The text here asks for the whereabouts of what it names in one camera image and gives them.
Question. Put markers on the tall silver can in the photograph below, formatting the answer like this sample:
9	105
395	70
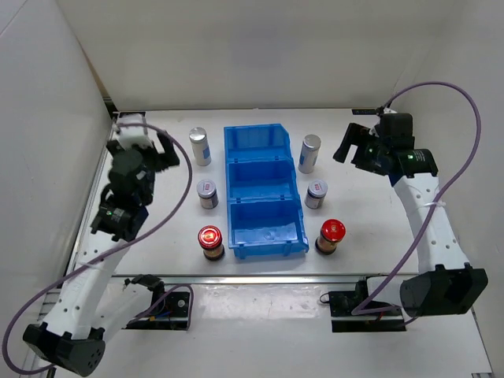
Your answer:
200	146
309	153

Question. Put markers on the grey-lid jar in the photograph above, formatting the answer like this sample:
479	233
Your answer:
315	195
207	193

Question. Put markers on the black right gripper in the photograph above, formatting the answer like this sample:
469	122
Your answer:
358	135

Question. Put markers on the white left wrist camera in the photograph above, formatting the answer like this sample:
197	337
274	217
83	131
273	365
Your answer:
131	132

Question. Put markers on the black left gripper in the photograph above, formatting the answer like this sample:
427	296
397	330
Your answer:
164	160

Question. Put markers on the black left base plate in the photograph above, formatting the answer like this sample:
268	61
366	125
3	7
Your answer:
173	313

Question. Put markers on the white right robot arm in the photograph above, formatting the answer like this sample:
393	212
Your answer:
434	277

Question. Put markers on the red-lid sauce jar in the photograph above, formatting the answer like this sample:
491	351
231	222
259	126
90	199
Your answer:
331	234
210	240

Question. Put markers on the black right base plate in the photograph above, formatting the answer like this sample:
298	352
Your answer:
376	317

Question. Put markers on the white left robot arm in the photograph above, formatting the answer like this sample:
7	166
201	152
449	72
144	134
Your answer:
74	333

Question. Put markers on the blue three-compartment plastic bin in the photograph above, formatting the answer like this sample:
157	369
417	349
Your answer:
264	207

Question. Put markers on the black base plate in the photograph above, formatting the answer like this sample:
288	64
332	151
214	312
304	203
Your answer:
376	317
173	313

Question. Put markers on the aluminium front rail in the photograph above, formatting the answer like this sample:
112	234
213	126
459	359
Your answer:
264	279

